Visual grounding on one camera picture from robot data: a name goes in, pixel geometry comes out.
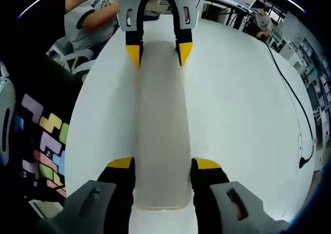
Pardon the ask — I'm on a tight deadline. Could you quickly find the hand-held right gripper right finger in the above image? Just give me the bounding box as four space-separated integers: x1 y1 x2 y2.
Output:
191 157 291 234

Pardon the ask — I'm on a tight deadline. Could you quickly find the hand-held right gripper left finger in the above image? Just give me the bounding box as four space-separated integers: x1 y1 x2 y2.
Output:
38 156 136 234

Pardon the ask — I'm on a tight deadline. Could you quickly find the beige cutlery case base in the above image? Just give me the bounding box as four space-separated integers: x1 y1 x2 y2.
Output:
132 39 194 212

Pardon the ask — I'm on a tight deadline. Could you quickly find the black computer mouse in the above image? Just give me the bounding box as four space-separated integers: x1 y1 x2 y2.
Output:
144 10 160 21

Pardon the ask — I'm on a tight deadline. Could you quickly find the white worn device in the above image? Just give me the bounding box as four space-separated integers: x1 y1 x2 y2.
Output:
0 63 18 168

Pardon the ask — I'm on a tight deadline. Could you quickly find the shelf with white boxes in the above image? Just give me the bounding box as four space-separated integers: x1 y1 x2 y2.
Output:
268 19 331 153

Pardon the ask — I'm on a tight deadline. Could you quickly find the black frame laptop stand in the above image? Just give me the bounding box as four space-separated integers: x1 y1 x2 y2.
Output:
195 0 255 34

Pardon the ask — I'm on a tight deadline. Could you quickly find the black power cable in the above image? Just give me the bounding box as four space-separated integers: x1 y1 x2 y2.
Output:
263 41 315 169

